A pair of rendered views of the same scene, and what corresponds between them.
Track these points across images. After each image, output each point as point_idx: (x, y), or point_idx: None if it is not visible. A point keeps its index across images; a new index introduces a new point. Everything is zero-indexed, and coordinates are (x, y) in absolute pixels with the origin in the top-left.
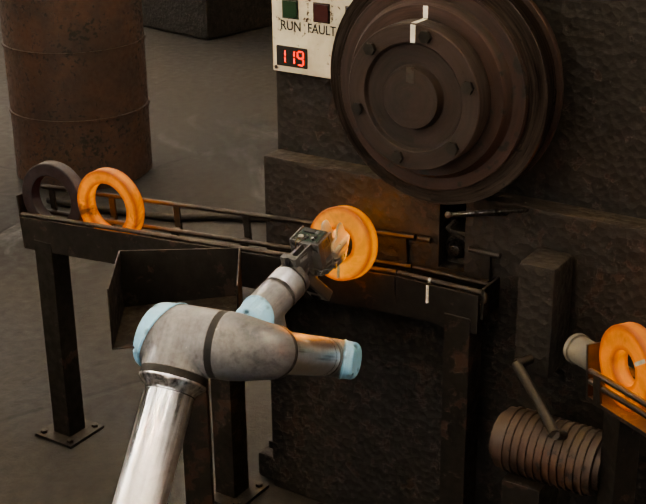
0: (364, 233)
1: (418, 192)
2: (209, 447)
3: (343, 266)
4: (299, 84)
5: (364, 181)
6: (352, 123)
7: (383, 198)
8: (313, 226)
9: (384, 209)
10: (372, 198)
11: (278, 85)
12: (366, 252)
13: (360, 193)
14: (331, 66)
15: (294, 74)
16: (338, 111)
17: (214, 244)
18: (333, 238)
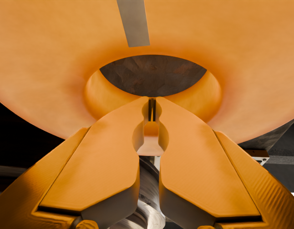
0: (62, 134)
1: (2, 171)
2: None
3: (93, 27)
4: (247, 141)
5: (161, 96)
6: (129, 221)
7: (124, 77)
8: (260, 132)
9: (120, 59)
10: (146, 74)
11: (276, 140)
12: (11, 102)
13: (170, 78)
14: (163, 226)
15: (249, 146)
16: (157, 213)
17: None
18: (160, 145)
